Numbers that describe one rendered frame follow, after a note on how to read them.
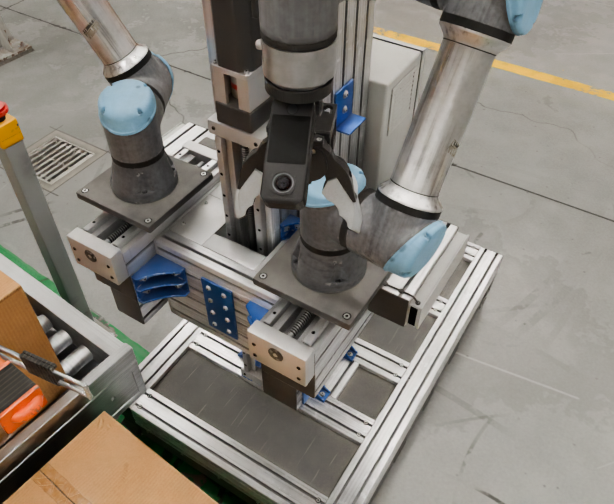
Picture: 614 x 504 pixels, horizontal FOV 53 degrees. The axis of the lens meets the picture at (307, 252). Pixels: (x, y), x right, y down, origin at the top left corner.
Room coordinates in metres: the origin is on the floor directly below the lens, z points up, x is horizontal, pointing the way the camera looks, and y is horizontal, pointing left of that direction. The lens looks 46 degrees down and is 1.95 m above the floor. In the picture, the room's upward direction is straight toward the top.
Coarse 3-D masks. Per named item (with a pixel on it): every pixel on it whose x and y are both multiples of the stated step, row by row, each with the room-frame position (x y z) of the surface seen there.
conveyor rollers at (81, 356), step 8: (40, 320) 1.10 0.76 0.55; (48, 320) 1.10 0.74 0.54; (48, 328) 1.09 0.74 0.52; (56, 336) 1.04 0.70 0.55; (64, 336) 1.04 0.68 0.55; (56, 344) 1.02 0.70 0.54; (64, 344) 1.03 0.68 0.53; (56, 352) 1.00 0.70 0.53; (72, 352) 0.99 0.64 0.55; (80, 352) 0.99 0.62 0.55; (88, 352) 0.99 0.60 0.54; (64, 360) 0.96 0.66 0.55; (72, 360) 0.96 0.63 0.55; (80, 360) 0.97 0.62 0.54; (88, 360) 0.98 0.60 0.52; (64, 368) 0.94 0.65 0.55; (72, 368) 0.94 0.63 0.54; (80, 368) 0.96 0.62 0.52; (0, 448) 0.71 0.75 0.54
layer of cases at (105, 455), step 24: (96, 432) 0.75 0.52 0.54; (120, 432) 0.75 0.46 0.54; (72, 456) 0.69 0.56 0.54; (96, 456) 0.69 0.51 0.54; (120, 456) 0.69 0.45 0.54; (144, 456) 0.69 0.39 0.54; (48, 480) 0.63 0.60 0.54; (72, 480) 0.63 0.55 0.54; (96, 480) 0.63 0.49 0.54; (120, 480) 0.63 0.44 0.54; (144, 480) 0.63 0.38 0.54; (168, 480) 0.63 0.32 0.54
